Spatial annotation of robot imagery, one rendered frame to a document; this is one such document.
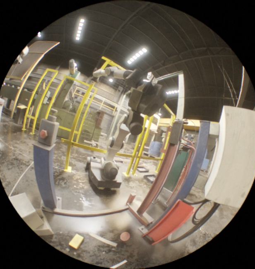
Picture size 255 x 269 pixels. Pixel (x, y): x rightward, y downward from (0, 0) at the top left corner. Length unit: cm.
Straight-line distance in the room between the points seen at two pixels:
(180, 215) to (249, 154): 46
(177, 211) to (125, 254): 47
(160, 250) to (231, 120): 90
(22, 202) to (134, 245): 72
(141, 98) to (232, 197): 83
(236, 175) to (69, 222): 94
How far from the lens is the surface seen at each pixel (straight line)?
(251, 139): 44
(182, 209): 57
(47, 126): 49
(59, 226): 77
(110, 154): 108
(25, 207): 54
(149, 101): 66
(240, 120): 43
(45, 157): 49
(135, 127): 65
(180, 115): 291
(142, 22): 1066
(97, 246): 73
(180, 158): 155
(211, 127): 57
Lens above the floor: 72
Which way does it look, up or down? 2 degrees up
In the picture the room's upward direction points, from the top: 18 degrees clockwise
